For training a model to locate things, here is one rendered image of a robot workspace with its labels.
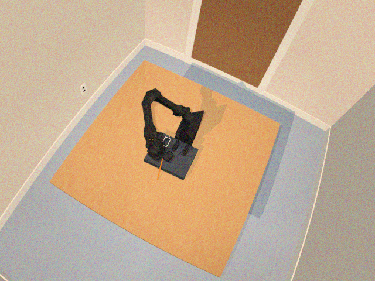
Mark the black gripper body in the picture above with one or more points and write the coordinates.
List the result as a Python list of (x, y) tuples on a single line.
[(167, 155)]

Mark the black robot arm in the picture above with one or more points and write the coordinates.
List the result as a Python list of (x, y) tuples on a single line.
[(150, 130)]

